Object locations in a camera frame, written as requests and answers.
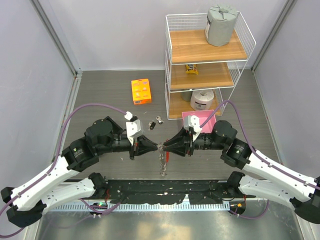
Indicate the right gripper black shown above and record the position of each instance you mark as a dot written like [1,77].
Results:
[178,148]

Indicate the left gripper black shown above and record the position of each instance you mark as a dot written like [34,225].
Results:
[142,144]

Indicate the metal keyring holder red grip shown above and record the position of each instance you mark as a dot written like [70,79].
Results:
[162,159]

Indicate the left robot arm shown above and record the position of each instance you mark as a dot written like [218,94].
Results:
[30,201]

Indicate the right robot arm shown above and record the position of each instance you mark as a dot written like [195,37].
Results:
[264,177]

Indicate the black tag key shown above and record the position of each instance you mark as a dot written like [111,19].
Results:
[152,125]

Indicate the black plastic bin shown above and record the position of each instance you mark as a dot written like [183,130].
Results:
[116,128]

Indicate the grey can on shelf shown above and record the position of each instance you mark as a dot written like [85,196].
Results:
[186,95]

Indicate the white paper roll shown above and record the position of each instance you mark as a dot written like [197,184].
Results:
[202,99]

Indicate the orange cardboard box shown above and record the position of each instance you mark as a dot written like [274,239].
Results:
[141,91]

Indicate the yellow snack packet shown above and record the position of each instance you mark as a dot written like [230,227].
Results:
[191,69]

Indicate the grey wrapped paper roll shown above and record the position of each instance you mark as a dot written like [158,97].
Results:
[220,22]

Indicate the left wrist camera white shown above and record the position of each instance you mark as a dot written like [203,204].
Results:
[134,127]

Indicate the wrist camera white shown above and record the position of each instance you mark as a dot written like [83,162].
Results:
[191,124]
[134,127]

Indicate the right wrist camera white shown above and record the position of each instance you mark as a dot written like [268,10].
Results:
[191,124]

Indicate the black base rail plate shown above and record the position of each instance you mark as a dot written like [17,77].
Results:
[169,191]

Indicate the white slotted cable duct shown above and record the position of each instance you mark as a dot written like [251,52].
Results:
[182,207]

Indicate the white wire shelf rack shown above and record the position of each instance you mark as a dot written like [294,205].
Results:
[219,67]

